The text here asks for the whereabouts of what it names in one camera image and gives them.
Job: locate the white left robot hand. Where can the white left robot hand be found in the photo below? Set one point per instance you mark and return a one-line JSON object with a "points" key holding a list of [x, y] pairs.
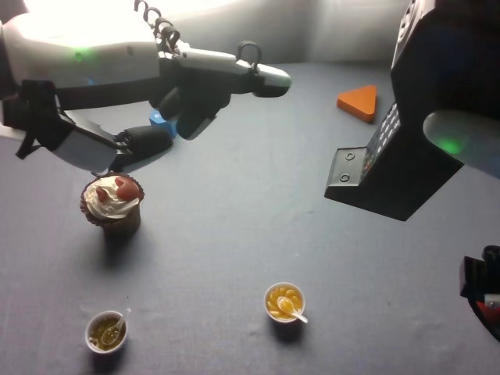
{"points": [[97, 66]]}

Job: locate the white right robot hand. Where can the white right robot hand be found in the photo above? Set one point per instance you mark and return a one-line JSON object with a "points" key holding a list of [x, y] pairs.
{"points": [[461, 136]]}

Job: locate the blue hexagonal block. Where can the blue hexagonal block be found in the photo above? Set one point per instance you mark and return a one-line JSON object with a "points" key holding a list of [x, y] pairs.
{"points": [[158, 119]]}

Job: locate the orange triangular block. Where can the orange triangular block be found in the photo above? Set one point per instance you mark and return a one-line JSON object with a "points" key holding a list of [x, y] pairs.
{"points": [[361, 102]]}

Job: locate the toy cupcake with white cream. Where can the toy cupcake with white cream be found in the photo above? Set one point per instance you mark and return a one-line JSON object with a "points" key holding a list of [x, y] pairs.
{"points": [[113, 203]]}

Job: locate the white backdrop curtain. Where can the white backdrop curtain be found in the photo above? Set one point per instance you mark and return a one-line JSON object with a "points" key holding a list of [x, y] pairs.
{"points": [[332, 31]]}

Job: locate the grey table cloth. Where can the grey table cloth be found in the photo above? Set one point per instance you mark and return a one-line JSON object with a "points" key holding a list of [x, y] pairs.
{"points": [[234, 234]]}

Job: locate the small white spoon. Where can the small white spoon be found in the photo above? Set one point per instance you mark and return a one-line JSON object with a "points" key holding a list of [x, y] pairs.
{"points": [[120, 321], [284, 302]]}

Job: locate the white cup with yellow fruit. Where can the white cup with yellow fruit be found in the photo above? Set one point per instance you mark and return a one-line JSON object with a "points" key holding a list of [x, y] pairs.
{"points": [[271, 298]]}

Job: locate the white cup with green beans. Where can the white cup with green beans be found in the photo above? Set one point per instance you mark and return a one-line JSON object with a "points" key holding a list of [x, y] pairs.
{"points": [[95, 336]]}

